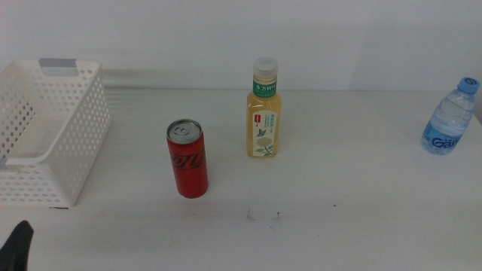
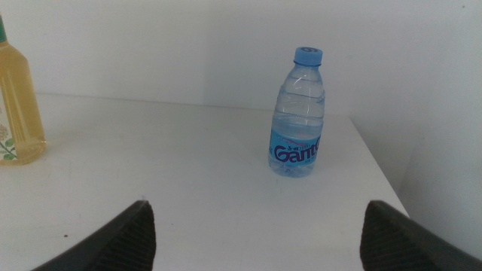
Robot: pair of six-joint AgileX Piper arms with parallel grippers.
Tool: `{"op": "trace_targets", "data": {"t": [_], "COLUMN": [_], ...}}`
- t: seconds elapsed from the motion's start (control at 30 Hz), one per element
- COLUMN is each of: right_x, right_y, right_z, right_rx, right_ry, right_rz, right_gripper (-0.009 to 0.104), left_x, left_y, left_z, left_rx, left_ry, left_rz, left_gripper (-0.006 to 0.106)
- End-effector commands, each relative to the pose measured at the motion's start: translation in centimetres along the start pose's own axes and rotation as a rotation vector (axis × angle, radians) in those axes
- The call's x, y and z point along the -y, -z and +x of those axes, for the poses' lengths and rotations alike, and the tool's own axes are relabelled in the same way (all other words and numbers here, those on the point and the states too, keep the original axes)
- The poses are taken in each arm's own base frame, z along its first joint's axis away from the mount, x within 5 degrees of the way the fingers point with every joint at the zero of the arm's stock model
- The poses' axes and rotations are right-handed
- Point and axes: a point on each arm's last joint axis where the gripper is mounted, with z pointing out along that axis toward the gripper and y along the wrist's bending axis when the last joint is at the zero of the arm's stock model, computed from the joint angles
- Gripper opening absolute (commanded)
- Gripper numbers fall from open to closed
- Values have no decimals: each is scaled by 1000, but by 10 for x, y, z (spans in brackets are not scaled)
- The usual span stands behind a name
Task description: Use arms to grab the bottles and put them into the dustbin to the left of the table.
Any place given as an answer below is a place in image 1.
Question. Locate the yellow tea bottle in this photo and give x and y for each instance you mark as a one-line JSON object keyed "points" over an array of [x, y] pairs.
{"points": [[263, 113]]}

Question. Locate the white perforated plastic basket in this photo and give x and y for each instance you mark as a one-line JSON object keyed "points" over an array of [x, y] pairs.
{"points": [[86, 124]]}

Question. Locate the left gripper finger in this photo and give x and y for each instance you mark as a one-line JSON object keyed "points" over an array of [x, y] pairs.
{"points": [[17, 248]]}

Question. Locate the water bottle with blue cap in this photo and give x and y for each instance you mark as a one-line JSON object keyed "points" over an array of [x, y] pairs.
{"points": [[448, 120]]}

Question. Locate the red soda can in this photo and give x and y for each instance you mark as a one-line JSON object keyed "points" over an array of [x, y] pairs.
{"points": [[188, 165]]}

